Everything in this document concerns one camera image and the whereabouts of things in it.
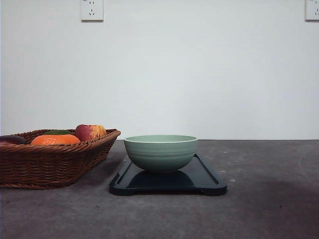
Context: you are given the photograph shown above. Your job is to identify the dark purple eggplant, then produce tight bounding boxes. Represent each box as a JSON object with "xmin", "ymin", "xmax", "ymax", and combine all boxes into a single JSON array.
[{"xmin": 0, "ymin": 135, "xmax": 27, "ymax": 144}]

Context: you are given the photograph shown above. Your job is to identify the dark blue rectangular tray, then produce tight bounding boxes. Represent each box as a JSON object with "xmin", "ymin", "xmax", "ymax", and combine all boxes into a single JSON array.
[{"xmin": 109, "ymin": 153, "xmax": 227, "ymax": 196}]

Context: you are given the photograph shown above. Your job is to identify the green ceramic bowl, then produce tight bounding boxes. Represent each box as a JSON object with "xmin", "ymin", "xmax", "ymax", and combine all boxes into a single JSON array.
[{"xmin": 124, "ymin": 134, "xmax": 198, "ymax": 173}]

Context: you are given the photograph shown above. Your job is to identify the orange tangerine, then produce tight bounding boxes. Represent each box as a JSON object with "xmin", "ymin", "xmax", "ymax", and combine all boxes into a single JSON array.
[{"xmin": 31, "ymin": 134, "xmax": 81, "ymax": 145}]

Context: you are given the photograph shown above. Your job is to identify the green fruit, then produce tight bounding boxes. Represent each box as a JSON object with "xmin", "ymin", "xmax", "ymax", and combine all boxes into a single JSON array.
[{"xmin": 43, "ymin": 130, "xmax": 72, "ymax": 135}]

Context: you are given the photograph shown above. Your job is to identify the white wall socket right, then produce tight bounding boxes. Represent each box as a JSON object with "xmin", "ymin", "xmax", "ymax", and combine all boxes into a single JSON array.
[{"xmin": 305, "ymin": 0, "xmax": 319, "ymax": 22}]

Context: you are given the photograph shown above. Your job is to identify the red yellow apple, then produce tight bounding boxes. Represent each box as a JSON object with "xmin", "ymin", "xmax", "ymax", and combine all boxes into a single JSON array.
[{"xmin": 75, "ymin": 124, "xmax": 107, "ymax": 141}]

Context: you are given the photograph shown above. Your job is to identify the brown wicker basket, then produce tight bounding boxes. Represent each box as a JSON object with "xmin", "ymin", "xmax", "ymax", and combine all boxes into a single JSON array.
[{"xmin": 0, "ymin": 131, "xmax": 121, "ymax": 190}]

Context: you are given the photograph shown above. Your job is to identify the white wall socket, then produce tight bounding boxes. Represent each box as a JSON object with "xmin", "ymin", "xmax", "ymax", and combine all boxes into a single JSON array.
[
  {"xmin": 305, "ymin": 0, "xmax": 319, "ymax": 22},
  {"xmin": 80, "ymin": 0, "xmax": 104, "ymax": 24}
]

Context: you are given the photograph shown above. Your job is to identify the white wall socket left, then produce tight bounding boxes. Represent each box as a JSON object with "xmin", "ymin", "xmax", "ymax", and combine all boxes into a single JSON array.
[{"xmin": 80, "ymin": 0, "xmax": 104, "ymax": 24}]

